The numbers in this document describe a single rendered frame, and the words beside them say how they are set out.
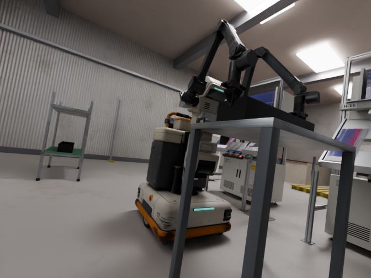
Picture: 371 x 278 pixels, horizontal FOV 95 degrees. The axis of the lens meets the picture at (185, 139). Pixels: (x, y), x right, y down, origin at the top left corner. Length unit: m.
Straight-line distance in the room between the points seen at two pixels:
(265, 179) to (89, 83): 4.84
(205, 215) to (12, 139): 4.44
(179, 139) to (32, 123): 3.98
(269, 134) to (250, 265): 0.38
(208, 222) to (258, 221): 0.85
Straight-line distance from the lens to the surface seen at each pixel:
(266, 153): 0.56
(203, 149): 1.31
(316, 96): 1.24
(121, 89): 5.18
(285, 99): 3.02
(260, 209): 0.57
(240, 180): 2.74
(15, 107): 5.06
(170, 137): 1.44
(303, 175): 6.82
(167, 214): 1.20
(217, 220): 1.46
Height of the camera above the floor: 0.68
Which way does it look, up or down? 3 degrees up
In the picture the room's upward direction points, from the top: 9 degrees clockwise
